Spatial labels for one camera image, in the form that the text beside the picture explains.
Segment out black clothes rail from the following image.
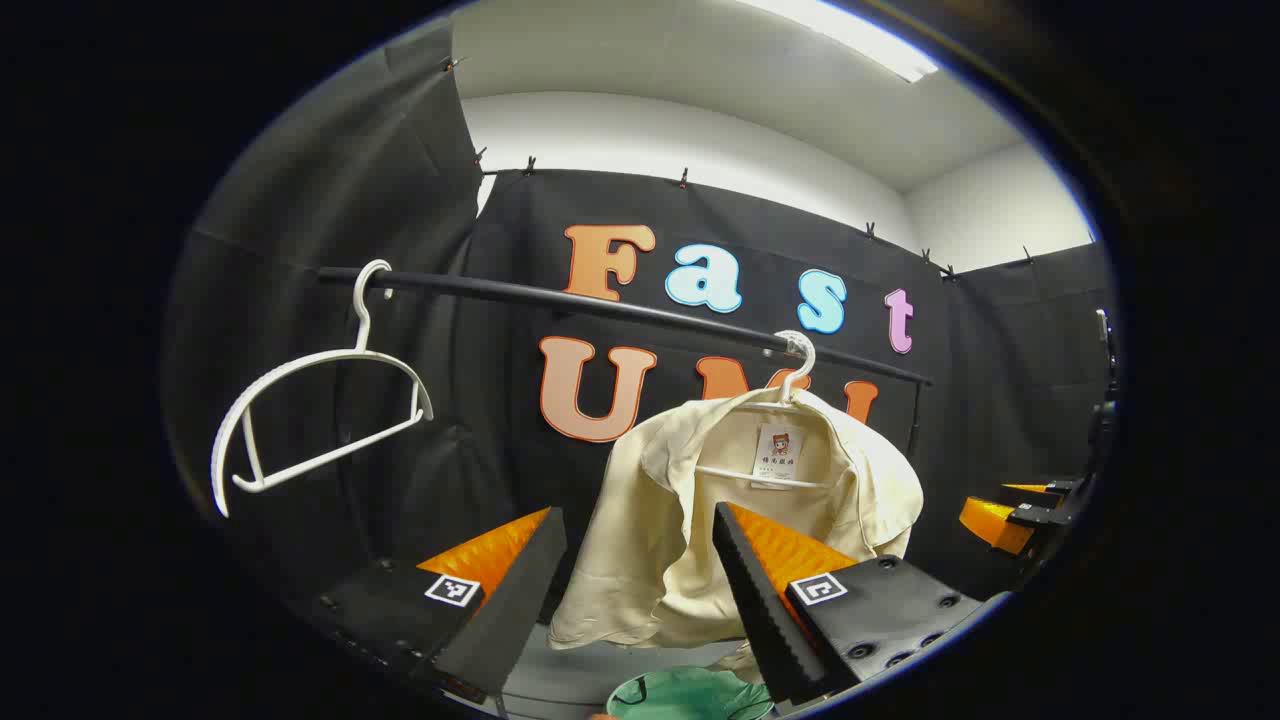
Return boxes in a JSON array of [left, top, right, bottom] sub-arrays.
[[318, 266, 933, 456]]

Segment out white plastic hanger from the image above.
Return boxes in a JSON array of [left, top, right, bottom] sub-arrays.
[[210, 259, 435, 518], [695, 330, 836, 491]]

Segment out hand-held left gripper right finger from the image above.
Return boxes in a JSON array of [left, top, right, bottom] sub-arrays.
[[712, 502, 986, 706]]

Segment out cream shirt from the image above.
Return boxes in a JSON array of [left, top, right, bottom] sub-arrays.
[[548, 388, 925, 681]]

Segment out black backdrop cloth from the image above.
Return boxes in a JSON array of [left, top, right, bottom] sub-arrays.
[[165, 20, 1116, 641]]

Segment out ceiling light panel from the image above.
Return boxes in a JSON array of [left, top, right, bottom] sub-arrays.
[[740, 0, 941, 83]]

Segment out green laundry hamper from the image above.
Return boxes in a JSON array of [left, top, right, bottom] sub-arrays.
[[606, 666, 776, 720]]

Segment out row of small cloth clips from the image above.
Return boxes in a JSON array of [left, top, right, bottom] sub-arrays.
[[440, 55, 1036, 281]]

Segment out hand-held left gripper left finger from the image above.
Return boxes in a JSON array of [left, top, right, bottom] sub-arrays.
[[310, 505, 568, 701]]

